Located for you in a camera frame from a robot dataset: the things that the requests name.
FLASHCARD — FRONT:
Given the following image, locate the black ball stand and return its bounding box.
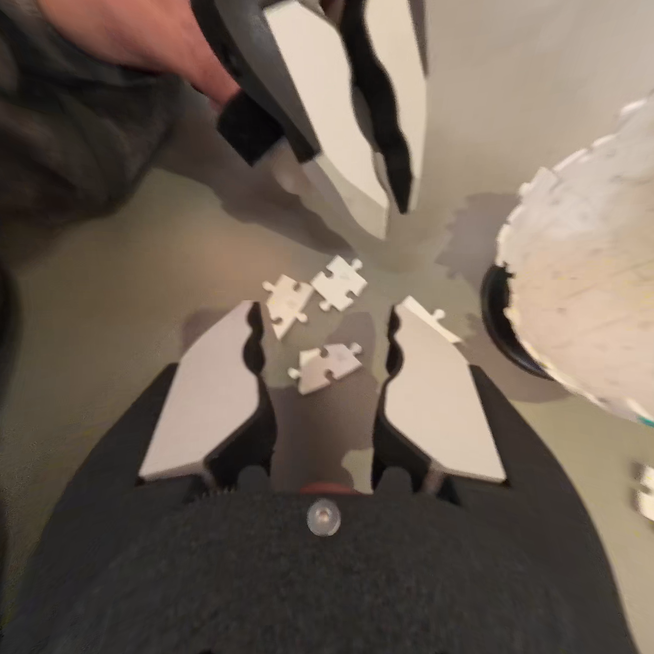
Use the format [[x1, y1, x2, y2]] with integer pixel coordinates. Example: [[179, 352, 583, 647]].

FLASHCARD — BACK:
[[480, 263, 555, 381]]

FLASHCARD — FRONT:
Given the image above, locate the person's left hand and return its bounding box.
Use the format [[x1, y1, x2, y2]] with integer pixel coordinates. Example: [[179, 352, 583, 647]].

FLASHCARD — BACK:
[[38, 0, 241, 110]]

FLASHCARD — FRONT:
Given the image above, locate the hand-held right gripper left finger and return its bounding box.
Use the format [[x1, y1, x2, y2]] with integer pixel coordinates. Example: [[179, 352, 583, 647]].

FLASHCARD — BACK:
[[139, 300, 278, 488]]

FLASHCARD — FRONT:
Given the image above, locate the colourful 3D puzzle ball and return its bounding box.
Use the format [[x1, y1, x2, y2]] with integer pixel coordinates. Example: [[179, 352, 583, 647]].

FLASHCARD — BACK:
[[496, 92, 654, 422]]

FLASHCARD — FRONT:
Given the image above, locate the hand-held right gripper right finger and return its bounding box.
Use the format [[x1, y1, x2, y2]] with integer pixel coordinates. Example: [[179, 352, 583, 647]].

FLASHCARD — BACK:
[[372, 306, 508, 494]]

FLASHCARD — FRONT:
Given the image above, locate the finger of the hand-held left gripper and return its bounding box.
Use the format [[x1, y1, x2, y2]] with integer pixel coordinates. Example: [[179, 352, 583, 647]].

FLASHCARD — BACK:
[[263, 0, 390, 240], [340, 0, 428, 214]]

